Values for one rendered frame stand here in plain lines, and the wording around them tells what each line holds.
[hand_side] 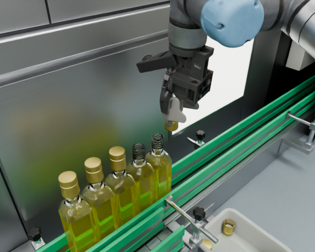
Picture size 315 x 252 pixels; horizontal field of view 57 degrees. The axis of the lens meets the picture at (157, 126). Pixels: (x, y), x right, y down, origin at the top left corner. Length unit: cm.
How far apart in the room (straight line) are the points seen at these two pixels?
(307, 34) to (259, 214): 74
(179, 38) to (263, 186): 77
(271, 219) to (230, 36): 77
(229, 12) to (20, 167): 51
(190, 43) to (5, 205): 55
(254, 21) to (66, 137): 47
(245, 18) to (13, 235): 71
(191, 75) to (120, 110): 24
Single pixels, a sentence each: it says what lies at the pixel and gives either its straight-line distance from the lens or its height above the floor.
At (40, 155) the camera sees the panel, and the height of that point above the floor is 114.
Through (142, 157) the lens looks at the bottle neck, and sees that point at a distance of 67.
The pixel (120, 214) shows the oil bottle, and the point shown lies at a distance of 72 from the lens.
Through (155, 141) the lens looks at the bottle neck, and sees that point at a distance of 69.
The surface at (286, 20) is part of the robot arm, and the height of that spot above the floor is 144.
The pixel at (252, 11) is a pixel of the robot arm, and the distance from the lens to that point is 43.
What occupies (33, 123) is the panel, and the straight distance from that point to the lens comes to 65.
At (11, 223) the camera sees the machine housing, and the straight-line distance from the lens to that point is 82.
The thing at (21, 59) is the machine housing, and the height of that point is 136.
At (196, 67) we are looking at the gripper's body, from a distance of 58.
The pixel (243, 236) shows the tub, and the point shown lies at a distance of 98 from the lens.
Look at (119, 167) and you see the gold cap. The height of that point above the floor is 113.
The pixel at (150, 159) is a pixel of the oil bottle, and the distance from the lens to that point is 72.
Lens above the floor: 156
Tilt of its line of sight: 35 degrees down
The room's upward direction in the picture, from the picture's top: straight up
